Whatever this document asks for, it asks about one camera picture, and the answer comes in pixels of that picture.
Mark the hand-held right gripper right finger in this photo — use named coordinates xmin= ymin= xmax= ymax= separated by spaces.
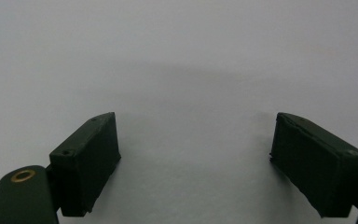
xmin=268 ymin=112 xmax=358 ymax=218

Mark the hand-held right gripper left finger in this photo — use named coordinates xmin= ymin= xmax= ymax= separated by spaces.
xmin=48 ymin=111 xmax=122 ymax=217

